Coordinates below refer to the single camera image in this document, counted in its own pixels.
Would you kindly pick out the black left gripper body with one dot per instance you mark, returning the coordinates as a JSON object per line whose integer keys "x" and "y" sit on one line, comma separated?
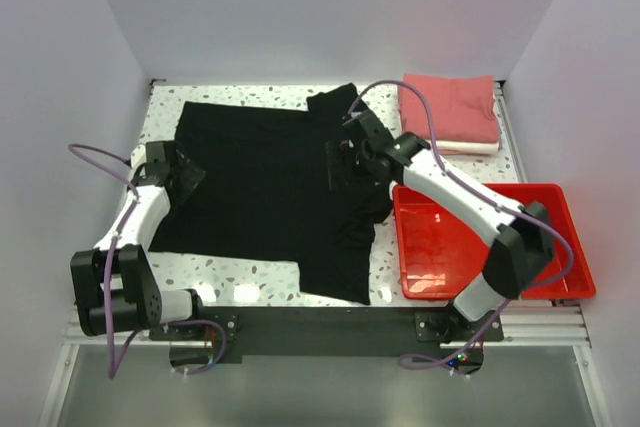
{"x": 175, "y": 172}

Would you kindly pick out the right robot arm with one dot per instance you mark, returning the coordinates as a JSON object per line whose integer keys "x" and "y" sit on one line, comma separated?
{"x": 519, "y": 238}

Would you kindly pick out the aluminium rail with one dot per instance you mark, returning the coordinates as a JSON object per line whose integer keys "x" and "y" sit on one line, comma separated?
{"x": 522, "y": 325}
{"x": 508, "y": 132}

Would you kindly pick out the dark pink folded t-shirt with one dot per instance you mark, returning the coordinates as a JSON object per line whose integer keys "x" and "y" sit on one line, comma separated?
{"x": 439, "y": 89}

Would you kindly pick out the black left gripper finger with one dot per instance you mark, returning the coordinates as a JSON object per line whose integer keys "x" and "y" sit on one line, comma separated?
{"x": 187, "y": 173}
{"x": 180, "y": 192}

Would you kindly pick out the aluminium right side rail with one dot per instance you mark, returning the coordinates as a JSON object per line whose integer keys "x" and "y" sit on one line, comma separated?
{"x": 508, "y": 132}

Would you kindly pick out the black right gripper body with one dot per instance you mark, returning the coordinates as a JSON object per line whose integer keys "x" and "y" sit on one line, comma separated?
{"x": 361, "y": 159}

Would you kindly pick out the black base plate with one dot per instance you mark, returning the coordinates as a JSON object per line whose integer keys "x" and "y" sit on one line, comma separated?
{"x": 418, "y": 337}

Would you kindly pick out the aluminium front rail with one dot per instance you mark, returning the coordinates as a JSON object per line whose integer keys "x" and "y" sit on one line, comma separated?
{"x": 522, "y": 325}

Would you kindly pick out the black t-shirt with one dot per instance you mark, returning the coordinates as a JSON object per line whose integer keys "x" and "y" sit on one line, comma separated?
{"x": 265, "y": 194}

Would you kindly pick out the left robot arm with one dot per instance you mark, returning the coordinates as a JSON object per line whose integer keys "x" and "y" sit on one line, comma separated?
{"x": 114, "y": 286}

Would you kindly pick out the red plastic tray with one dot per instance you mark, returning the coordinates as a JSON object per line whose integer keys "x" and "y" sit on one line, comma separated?
{"x": 439, "y": 255}

